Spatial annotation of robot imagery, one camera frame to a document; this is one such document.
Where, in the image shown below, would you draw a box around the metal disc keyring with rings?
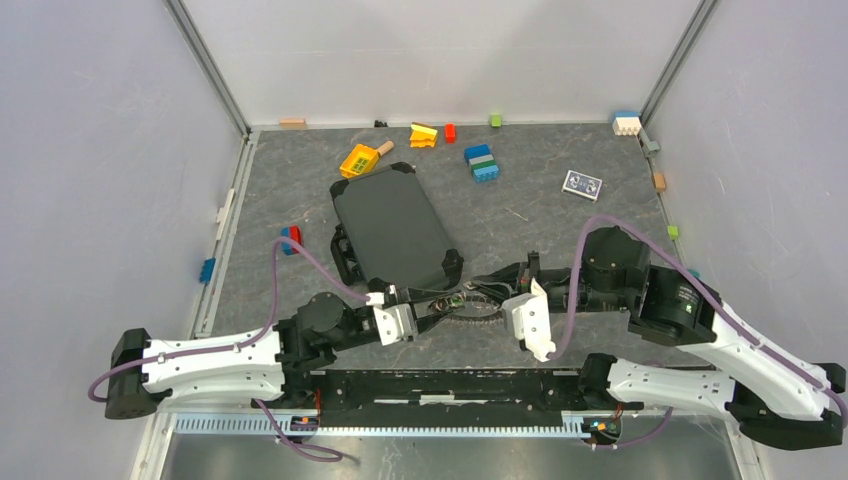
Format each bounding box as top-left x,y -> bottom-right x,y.
427,281 -> 503,323

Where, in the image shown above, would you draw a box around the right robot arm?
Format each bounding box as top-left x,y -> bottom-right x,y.
469,226 -> 847,451

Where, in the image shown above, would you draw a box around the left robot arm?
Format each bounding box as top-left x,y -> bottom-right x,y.
102,289 -> 466,420

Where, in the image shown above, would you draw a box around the dark grey hard case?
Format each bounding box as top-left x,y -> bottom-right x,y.
329,162 -> 464,291

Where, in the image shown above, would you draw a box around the blue playing card box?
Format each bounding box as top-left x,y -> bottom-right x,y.
561,170 -> 603,202

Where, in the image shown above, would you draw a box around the blue green stacked bricks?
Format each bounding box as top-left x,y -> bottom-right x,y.
464,144 -> 500,183

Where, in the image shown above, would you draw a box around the red blue brick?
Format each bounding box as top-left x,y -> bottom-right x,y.
280,225 -> 302,256

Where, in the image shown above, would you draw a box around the yellow toy window block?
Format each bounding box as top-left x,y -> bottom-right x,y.
339,144 -> 380,178

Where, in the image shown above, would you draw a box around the orange wooden block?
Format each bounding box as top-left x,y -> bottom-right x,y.
652,172 -> 667,194

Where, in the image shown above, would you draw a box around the wooden peg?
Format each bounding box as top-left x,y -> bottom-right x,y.
377,140 -> 394,156

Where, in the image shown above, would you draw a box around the red small block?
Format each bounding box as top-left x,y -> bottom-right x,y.
444,123 -> 457,144

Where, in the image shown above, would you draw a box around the yellow orange wedge blocks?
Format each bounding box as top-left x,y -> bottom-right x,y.
409,122 -> 438,148

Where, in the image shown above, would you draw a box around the white blue brick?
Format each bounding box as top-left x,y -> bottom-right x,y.
611,111 -> 642,136

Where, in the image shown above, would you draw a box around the tan wooden block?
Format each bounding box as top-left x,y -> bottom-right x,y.
278,118 -> 307,130

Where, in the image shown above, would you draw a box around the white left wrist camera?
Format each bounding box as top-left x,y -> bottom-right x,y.
366,292 -> 417,346

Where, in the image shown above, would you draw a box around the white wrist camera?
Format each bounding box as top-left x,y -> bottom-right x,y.
502,278 -> 557,362
366,292 -> 417,346

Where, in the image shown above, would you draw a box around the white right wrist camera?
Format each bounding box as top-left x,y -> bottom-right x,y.
502,278 -> 557,362

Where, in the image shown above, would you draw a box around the blue block at left wall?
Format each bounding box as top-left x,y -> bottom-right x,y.
198,257 -> 216,285

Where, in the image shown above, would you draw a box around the white cable duct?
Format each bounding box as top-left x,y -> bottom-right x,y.
174,413 -> 590,440

